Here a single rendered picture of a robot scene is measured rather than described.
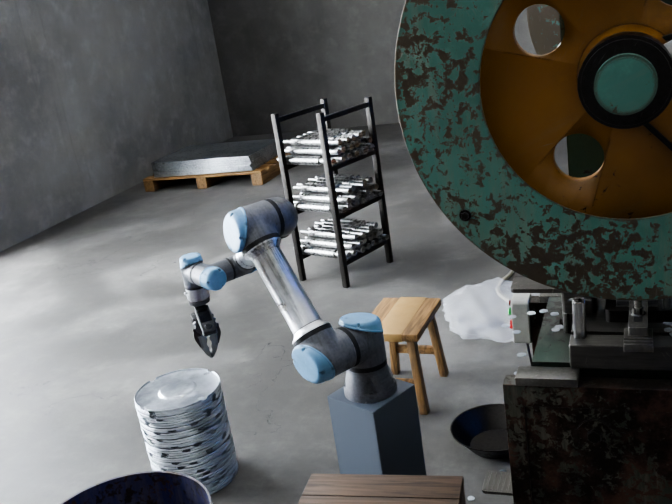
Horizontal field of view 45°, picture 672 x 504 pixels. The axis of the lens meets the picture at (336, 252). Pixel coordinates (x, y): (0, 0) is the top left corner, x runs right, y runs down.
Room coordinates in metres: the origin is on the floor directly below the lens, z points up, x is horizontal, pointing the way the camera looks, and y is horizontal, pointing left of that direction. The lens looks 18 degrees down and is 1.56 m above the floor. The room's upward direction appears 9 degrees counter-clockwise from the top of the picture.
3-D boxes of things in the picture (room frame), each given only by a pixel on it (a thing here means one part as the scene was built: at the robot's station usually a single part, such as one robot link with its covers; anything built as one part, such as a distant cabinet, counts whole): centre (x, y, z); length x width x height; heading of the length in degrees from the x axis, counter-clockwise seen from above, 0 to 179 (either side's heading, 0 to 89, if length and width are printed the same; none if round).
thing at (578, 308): (1.71, -0.53, 0.75); 0.03 x 0.03 x 0.10; 67
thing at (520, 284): (1.89, -0.55, 0.72); 0.25 x 0.14 x 0.14; 67
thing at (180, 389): (2.50, 0.60, 0.34); 0.29 x 0.29 x 0.01
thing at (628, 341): (1.66, -0.65, 0.76); 0.17 x 0.06 x 0.10; 157
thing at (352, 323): (2.08, -0.03, 0.62); 0.13 x 0.12 x 0.14; 126
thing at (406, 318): (2.87, -0.20, 0.16); 0.34 x 0.24 x 0.34; 156
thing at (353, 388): (2.08, -0.04, 0.50); 0.15 x 0.15 x 0.10
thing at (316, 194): (4.38, -0.04, 0.47); 0.46 x 0.43 x 0.95; 47
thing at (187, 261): (2.55, 0.47, 0.73); 0.09 x 0.08 x 0.11; 36
